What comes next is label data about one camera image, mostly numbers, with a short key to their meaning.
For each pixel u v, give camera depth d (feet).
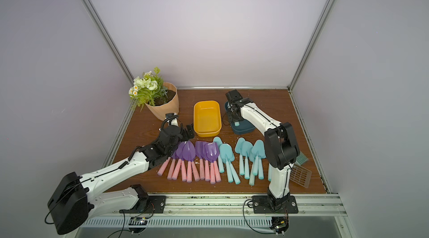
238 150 2.93
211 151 2.87
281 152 1.65
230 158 2.85
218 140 3.03
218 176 2.61
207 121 3.30
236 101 2.28
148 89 2.64
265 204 2.39
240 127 3.02
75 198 1.29
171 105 3.04
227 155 2.87
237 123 2.93
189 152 2.87
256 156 2.80
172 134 1.97
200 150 2.91
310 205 2.44
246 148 2.94
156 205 2.39
